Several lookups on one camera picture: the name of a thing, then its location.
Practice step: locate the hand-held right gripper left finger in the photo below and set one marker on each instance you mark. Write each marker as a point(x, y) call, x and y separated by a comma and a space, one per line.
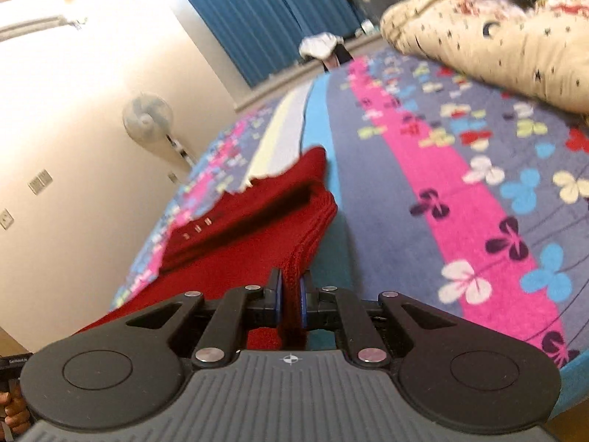
point(275, 301)

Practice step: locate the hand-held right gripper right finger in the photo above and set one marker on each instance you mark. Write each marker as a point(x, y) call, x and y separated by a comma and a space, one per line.
point(304, 304)

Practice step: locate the red knitted sweater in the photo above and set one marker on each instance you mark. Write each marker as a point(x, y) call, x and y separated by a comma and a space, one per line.
point(239, 244)

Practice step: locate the person's left hand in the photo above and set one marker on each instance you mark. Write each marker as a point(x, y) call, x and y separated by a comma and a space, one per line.
point(11, 407)

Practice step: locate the floral striped bed blanket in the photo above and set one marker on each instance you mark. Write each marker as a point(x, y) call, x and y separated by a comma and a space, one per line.
point(441, 156)

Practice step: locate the white standing fan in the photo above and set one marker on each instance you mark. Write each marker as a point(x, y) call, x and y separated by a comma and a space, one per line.
point(147, 117)

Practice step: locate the white crumpled cloth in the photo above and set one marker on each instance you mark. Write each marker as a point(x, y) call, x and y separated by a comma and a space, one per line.
point(320, 46)

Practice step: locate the blue curtain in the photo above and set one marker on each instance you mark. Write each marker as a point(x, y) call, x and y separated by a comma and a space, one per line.
point(271, 9)

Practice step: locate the cream star print quilt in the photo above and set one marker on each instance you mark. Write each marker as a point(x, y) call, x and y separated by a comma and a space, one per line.
point(501, 41)

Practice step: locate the wall power outlet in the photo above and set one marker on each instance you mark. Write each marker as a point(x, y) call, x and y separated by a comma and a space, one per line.
point(5, 218)

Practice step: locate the wall switch panel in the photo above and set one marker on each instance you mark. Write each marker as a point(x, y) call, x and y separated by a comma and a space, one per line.
point(40, 182)

